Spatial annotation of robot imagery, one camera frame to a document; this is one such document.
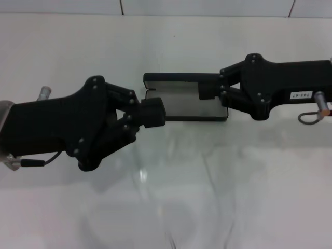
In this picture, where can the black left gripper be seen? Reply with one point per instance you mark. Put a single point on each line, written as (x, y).
(57, 124)

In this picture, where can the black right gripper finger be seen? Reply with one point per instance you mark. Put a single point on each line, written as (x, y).
(153, 121)
(153, 107)

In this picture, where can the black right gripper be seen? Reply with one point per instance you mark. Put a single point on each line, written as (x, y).
(280, 80)

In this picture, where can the black glasses case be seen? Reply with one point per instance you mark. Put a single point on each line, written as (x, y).
(186, 103)

